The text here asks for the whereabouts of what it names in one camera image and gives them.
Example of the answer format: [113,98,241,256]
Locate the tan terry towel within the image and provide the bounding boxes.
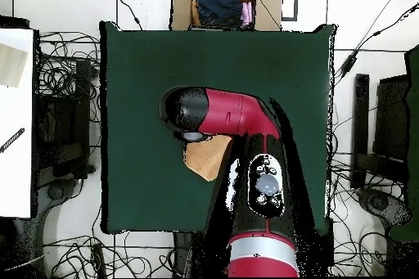
[182,133,234,182]

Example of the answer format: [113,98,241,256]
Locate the dark green table cloth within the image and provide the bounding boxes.
[99,20,336,236]

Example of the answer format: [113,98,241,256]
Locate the tan garment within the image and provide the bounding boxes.
[190,0,202,27]

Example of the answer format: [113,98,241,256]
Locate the pink garment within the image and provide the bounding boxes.
[240,1,255,29]

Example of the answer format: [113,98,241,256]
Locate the brown cardboard box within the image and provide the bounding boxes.
[169,0,284,32]

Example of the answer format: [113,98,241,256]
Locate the dark blue jeans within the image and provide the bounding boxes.
[195,0,244,28]

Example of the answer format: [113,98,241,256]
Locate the grey chair base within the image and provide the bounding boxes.
[35,178,79,216]

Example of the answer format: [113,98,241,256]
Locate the white desk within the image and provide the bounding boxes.
[0,28,34,218]

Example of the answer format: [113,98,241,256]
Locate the black striped tool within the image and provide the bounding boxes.
[0,127,26,154]

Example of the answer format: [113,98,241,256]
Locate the dark green fabric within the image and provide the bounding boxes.
[389,44,419,242]

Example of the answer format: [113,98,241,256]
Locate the beige paper sheet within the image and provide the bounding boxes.
[0,43,29,88]

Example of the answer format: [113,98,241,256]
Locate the black chair frame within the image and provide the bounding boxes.
[349,73,410,190]

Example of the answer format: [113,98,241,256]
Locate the thin black cable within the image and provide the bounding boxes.
[110,0,144,31]

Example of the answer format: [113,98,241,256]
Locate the black cable with adapter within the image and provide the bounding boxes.
[333,0,419,87]

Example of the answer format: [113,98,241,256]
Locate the black cable tangle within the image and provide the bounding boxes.
[37,31,101,123]

